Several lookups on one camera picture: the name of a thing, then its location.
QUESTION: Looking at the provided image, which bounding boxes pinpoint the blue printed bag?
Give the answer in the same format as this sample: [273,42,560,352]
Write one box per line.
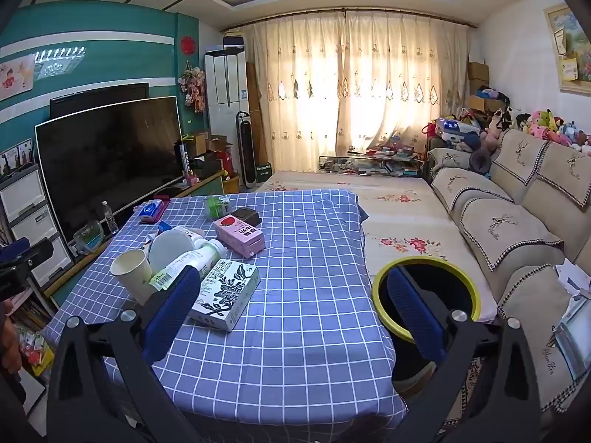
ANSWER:
[436,117,481,141]

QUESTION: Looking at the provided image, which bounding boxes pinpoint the dark brown plastic tray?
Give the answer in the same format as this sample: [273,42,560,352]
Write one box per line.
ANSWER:
[231,207,262,228]

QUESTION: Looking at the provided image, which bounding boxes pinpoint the floral bed sheet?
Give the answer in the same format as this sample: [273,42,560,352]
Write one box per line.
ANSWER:
[256,170,497,324]

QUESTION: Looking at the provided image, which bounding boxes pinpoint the dark neck pillow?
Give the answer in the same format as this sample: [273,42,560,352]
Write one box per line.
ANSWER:
[468,150,494,176]

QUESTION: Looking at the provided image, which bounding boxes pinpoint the clear water bottle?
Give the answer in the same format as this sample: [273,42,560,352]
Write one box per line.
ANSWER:
[102,200,119,235]

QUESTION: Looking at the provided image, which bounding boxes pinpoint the yellow rimmed dark bin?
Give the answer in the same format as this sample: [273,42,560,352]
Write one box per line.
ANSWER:
[372,256,483,395]

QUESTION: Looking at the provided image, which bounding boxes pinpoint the white tower fan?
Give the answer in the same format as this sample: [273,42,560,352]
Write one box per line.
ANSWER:
[235,111,258,189]

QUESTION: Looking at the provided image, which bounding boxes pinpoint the stack of cardboard boxes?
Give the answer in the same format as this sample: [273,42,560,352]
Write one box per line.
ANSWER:
[467,60,504,111]

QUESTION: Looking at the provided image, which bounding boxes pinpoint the cluttered glass coffee table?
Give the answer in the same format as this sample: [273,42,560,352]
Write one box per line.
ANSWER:
[318,148,430,178]

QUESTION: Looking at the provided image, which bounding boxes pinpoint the blue checked tablecloth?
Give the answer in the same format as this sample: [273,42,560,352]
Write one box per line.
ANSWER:
[44,189,407,443]

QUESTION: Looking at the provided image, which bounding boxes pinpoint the cream embroidered curtain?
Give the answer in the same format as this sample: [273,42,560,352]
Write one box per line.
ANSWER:
[240,9,469,176]

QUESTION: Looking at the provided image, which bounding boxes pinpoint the white paper cup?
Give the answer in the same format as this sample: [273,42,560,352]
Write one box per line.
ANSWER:
[111,249,154,304]

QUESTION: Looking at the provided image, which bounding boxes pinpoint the white standing air conditioner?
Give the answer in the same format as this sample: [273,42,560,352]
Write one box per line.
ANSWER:
[204,45,252,169]

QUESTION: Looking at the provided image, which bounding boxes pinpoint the green white plastic bottle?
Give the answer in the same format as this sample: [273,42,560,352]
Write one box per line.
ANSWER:
[150,239,228,292]

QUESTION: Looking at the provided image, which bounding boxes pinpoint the stack of papers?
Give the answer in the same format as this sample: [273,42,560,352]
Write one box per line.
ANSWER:
[551,258,591,381]

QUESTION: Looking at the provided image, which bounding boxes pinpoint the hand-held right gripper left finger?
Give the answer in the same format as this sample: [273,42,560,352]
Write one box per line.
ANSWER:
[46,265,206,443]

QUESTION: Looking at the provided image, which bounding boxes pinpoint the wooden board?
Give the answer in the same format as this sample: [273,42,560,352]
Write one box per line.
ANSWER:
[246,62,269,164]

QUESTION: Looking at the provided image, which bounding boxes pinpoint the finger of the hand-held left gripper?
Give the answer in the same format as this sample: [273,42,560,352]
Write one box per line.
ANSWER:
[0,238,54,266]

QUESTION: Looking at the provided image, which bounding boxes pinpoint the large flat television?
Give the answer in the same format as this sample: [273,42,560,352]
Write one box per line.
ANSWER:
[34,96,185,246]

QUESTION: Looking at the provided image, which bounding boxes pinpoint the black monitor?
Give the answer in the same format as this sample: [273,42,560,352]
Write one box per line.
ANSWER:
[49,82,151,120]

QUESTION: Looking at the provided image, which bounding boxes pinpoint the white drawer cabinet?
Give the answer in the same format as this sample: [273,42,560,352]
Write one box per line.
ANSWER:
[0,164,75,289]

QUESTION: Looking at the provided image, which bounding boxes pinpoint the framed wall picture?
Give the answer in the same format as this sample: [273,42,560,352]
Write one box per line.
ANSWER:
[544,2,591,95]

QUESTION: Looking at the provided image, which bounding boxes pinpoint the pink carton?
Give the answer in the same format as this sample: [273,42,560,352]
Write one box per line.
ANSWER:
[213,214,266,259]

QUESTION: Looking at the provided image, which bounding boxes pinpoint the hanging artificial flowers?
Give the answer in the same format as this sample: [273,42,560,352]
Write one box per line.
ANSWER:
[179,62,206,114]

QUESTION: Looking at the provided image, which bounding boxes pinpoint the beige sofa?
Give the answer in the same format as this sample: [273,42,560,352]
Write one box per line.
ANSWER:
[427,128,591,413]

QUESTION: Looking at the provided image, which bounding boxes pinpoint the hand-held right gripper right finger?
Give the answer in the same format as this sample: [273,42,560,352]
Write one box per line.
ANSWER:
[387,268,543,443]

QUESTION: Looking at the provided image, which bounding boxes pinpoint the blue tissue pack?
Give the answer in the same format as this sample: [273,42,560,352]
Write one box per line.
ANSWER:
[139,199,169,225]

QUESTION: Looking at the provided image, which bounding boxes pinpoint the cartoon wall poster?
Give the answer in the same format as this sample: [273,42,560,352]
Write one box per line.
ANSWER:
[0,54,37,101]

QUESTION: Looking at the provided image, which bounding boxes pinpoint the pile of plush toys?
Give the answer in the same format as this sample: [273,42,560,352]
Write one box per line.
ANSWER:
[480,106,591,155]

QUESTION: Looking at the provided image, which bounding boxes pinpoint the white black floral carton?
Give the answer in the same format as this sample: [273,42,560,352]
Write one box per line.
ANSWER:
[188,258,262,333]

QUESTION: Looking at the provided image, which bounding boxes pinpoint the green plastic cup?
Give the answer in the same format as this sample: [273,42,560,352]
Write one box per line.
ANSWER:
[205,195,232,220]

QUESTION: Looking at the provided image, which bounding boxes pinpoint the person's left forearm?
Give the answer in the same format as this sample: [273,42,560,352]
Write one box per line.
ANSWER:
[0,302,23,374]

